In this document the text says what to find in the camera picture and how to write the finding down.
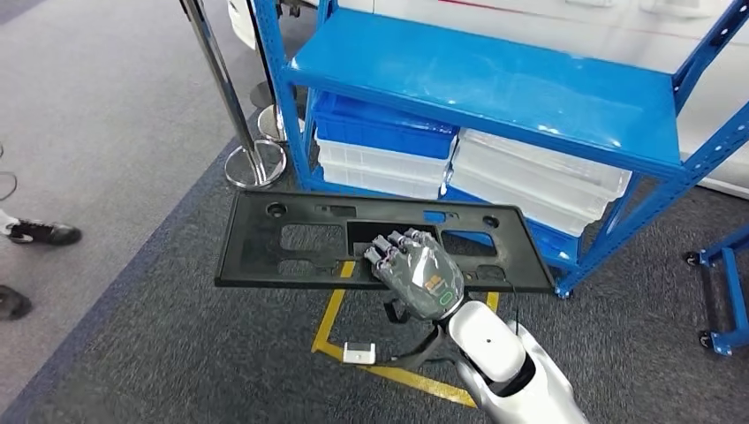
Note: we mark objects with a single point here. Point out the blue plastic bin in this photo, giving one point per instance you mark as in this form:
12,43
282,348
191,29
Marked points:
380,129

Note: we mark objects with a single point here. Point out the black stanchion post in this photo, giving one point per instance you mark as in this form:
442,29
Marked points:
266,96

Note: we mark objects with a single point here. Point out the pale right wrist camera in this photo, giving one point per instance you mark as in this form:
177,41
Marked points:
358,353

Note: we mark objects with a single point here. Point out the blue metal shelf rack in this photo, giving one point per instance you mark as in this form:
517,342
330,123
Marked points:
468,76

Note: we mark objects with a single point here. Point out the white plastic tray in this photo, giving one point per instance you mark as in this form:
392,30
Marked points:
380,161
556,167
526,190
380,182
526,213

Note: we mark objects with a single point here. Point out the person's foot in black shoe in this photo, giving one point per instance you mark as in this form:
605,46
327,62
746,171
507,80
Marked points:
12,303
47,233

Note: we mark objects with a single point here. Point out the blue wheeled metal frame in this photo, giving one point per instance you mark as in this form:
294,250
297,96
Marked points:
728,281

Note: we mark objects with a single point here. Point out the black plastic frame part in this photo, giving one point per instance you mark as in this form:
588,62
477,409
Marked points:
251,251

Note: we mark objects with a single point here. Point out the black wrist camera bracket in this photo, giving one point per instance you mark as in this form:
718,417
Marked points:
421,354

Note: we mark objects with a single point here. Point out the white car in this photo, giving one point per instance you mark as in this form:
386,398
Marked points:
643,35

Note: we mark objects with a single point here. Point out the chrome stanchion post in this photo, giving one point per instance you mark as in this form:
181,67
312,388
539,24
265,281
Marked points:
270,124
216,64

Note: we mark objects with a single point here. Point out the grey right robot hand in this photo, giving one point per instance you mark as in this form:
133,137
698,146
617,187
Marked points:
421,281

